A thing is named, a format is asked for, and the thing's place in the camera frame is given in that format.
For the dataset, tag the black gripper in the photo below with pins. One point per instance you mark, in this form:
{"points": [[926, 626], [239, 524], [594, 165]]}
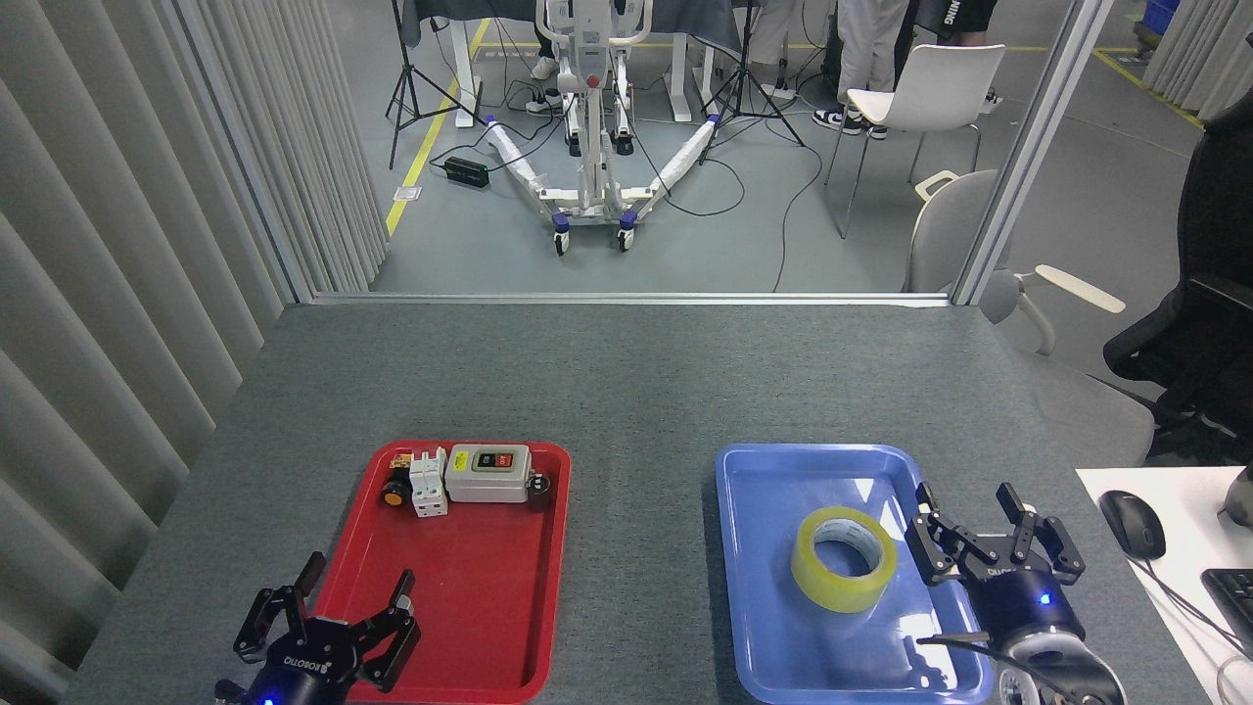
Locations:
{"points": [[1028, 607], [303, 671]]}

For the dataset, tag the yellow tape roll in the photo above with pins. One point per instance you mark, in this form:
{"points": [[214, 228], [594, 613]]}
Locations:
{"points": [[832, 587]]}

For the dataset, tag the black computer mouse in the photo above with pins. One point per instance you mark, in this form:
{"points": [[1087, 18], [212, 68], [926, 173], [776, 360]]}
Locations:
{"points": [[1133, 524]]}

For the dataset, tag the black yellow push button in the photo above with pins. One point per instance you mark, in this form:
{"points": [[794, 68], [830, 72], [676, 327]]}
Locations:
{"points": [[394, 494]]}

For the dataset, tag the red plastic tray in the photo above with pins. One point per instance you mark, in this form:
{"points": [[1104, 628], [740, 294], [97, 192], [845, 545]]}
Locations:
{"points": [[489, 587]]}

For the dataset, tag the white circuit breaker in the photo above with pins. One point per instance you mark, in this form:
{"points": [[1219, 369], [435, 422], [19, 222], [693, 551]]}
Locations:
{"points": [[428, 485]]}

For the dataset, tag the small orange terminal block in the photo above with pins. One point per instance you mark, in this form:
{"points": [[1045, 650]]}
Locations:
{"points": [[400, 460]]}

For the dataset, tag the white desk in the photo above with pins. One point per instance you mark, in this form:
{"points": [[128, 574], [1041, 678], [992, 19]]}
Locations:
{"points": [[1194, 529]]}

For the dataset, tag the blue plastic tray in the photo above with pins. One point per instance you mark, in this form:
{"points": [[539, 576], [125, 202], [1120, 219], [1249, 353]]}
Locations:
{"points": [[773, 509]]}

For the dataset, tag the black keyboard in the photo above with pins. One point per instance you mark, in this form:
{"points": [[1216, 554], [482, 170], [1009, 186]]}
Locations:
{"points": [[1233, 602]]}

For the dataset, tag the grey rounded monitor base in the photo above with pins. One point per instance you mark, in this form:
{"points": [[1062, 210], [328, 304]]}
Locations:
{"points": [[1241, 499]]}

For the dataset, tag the black office chair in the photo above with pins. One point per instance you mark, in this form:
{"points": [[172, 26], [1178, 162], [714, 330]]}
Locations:
{"points": [[1209, 323]]}

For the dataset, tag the grey beige armchair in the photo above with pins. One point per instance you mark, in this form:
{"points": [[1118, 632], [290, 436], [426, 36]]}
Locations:
{"points": [[954, 235]]}

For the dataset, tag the white floor label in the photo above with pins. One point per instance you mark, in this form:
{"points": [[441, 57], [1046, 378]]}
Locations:
{"points": [[406, 193]]}

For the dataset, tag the white plastic chair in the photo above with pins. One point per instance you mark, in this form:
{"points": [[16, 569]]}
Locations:
{"points": [[930, 88]]}

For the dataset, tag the black power adapter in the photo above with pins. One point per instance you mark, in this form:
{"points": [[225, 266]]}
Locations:
{"points": [[467, 172]]}

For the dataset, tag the person in grey trousers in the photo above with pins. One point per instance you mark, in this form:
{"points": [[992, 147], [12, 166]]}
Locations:
{"points": [[866, 49]]}

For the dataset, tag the person in black shirt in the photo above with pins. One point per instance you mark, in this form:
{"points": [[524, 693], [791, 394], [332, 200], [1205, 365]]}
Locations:
{"points": [[964, 20]]}

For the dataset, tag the black tripod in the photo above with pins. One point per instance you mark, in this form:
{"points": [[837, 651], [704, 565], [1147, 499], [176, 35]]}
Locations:
{"points": [[746, 69], [402, 69]]}

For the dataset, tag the white wheeled stand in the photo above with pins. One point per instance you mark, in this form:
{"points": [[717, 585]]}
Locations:
{"points": [[591, 147]]}

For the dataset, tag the blue storage bin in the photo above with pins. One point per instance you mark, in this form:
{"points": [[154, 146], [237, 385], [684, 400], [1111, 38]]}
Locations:
{"points": [[1160, 20]]}

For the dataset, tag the person in light trousers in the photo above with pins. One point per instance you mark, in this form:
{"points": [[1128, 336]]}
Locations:
{"points": [[773, 39]]}

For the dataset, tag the white power strip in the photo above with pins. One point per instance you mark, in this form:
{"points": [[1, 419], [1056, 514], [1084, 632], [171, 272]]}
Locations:
{"points": [[541, 102]]}

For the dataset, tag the person with white shoe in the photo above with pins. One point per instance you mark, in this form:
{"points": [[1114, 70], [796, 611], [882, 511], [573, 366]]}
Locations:
{"points": [[545, 69]]}

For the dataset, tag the grey push button switch box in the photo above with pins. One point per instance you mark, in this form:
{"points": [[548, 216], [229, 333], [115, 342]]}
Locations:
{"points": [[487, 482]]}

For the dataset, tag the small black knob switch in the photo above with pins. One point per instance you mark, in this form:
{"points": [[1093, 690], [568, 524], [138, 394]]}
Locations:
{"points": [[539, 485]]}

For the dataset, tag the silver aluminium post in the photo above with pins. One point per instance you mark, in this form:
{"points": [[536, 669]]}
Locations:
{"points": [[1038, 127]]}

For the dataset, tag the silver aluminium rail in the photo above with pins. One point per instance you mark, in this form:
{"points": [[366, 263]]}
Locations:
{"points": [[626, 299]]}

